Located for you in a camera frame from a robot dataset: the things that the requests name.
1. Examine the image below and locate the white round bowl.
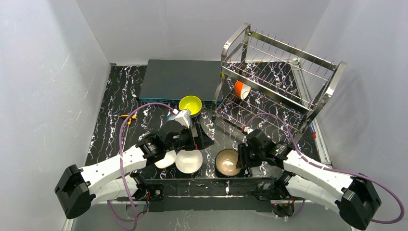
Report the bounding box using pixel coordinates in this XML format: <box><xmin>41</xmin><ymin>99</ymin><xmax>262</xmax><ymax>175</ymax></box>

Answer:
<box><xmin>175</xmin><ymin>150</ymin><xmax>203</xmax><ymax>174</ymax></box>

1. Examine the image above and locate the orange white bowl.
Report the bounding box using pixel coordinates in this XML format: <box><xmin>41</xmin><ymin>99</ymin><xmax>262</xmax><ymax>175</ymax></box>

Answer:
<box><xmin>234</xmin><ymin>81</ymin><xmax>251</xmax><ymax>100</ymax></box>

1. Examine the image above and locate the blue white patterned bowl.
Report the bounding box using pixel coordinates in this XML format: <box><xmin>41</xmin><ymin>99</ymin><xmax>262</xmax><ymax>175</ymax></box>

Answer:
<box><xmin>166</xmin><ymin>114</ymin><xmax>176</xmax><ymax>122</ymax></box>

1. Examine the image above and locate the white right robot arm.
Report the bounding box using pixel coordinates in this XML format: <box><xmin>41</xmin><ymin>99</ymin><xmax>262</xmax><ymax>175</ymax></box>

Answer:
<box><xmin>239</xmin><ymin>127</ymin><xmax>382</xmax><ymax>231</ymax></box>

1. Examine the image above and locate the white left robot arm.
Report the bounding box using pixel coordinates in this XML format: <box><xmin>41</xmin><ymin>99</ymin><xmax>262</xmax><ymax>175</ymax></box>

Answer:
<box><xmin>54</xmin><ymin>120</ymin><xmax>214</xmax><ymax>219</ymax></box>

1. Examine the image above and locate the stainless steel dish rack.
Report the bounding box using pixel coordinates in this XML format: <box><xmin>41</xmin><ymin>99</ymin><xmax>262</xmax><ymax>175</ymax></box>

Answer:
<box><xmin>212</xmin><ymin>23</ymin><xmax>347</xmax><ymax>139</ymax></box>

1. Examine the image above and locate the white square bowl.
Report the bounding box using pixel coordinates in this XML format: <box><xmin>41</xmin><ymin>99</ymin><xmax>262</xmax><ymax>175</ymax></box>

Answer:
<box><xmin>155</xmin><ymin>151</ymin><xmax>177</xmax><ymax>169</ymax></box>

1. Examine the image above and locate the yellow bowl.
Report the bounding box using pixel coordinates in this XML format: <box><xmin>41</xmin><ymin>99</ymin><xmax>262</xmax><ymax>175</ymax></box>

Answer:
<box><xmin>178</xmin><ymin>95</ymin><xmax>203</xmax><ymax>117</ymax></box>

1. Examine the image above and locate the orange black small tool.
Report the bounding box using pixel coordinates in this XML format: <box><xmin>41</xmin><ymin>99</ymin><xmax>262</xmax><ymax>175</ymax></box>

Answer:
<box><xmin>120</xmin><ymin>114</ymin><xmax>137</xmax><ymax>126</ymax></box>

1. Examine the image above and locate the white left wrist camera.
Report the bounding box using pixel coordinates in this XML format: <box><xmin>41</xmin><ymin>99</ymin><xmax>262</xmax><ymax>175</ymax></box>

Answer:
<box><xmin>172</xmin><ymin>109</ymin><xmax>191</xmax><ymax>128</ymax></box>

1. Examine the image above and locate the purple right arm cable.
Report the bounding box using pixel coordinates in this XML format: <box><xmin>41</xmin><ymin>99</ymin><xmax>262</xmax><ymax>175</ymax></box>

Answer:
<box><xmin>243</xmin><ymin>113</ymin><xmax>405</xmax><ymax>224</ymax></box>

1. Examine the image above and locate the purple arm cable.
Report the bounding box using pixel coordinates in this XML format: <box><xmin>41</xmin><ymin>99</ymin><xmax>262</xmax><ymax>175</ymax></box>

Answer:
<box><xmin>243</xmin><ymin>113</ymin><xmax>405</xmax><ymax>224</ymax></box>
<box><xmin>106</xmin><ymin>102</ymin><xmax>176</xmax><ymax>231</ymax></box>

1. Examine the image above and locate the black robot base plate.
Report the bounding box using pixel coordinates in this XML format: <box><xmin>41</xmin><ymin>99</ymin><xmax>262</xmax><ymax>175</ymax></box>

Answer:
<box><xmin>116</xmin><ymin>177</ymin><xmax>295</xmax><ymax>214</ymax></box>

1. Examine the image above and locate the dark teal network switch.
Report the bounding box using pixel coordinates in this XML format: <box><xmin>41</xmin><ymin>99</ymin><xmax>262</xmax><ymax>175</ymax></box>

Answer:
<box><xmin>139</xmin><ymin>59</ymin><xmax>221</xmax><ymax>104</ymax></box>

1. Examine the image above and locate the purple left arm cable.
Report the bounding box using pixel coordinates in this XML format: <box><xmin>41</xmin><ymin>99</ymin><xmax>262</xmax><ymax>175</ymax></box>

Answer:
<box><xmin>106</xmin><ymin>102</ymin><xmax>176</xmax><ymax>231</ymax></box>

